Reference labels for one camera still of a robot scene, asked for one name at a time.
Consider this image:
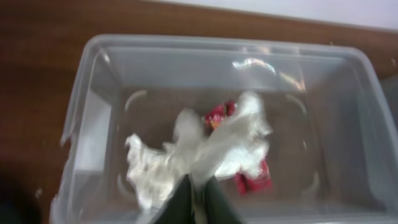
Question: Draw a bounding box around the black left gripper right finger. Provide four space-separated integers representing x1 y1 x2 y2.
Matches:
203 177 243 224

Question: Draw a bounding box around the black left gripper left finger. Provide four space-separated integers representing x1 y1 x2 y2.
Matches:
154 175 195 224

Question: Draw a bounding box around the white tissue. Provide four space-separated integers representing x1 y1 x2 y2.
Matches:
174 91 272 187
124 107 206 212

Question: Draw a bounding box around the red snack wrapper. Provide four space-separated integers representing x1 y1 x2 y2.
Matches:
202 100 272 195

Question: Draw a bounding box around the clear plastic bin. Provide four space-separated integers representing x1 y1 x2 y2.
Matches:
50 34 397 223

